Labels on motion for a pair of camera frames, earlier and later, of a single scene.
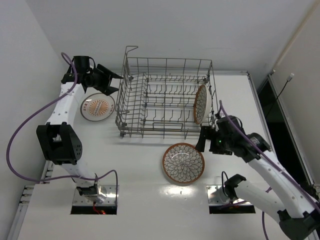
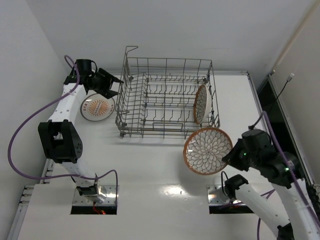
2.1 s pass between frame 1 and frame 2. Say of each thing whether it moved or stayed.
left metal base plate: stayed
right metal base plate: stayed
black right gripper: moved
